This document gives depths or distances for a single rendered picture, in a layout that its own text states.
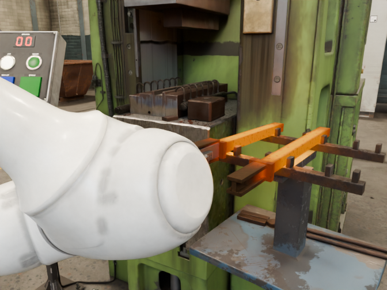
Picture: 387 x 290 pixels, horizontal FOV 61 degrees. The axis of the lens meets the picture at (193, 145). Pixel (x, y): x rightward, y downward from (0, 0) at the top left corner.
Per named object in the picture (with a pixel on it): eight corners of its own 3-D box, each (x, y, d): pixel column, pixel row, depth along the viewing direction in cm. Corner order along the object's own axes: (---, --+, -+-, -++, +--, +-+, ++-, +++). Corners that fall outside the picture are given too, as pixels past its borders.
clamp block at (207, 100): (210, 122, 104) (211, 102, 102) (186, 119, 107) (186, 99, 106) (225, 115, 114) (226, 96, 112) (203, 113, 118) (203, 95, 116)
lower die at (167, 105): (177, 118, 109) (177, 92, 107) (129, 113, 118) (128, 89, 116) (227, 100, 144) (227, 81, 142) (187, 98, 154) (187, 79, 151)
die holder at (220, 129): (207, 256, 110) (208, 127, 97) (119, 228, 128) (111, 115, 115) (258, 194, 157) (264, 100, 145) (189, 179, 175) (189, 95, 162)
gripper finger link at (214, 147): (195, 149, 62) (198, 150, 61) (216, 142, 67) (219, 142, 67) (195, 164, 62) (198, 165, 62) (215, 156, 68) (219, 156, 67)
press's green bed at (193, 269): (205, 362, 124) (207, 256, 111) (127, 324, 141) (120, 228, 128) (253, 276, 171) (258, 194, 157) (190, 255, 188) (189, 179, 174)
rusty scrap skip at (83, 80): (64, 105, 671) (59, 63, 647) (8, 98, 761) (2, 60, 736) (106, 98, 771) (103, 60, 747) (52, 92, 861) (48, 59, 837)
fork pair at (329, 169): (356, 183, 57) (358, 172, 56) (323, 176, 60) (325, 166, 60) (380, 151, 74) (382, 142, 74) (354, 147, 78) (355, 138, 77)
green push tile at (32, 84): (38, 96, 115) (40, 76, 117) (17, 96, 116) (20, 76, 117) (40, 98, 117) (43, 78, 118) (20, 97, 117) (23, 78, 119)
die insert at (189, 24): (182, 26, 111) (182, 7, 109) (163, 27, 114) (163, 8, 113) (219, 30, 136) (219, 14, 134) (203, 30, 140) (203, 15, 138)
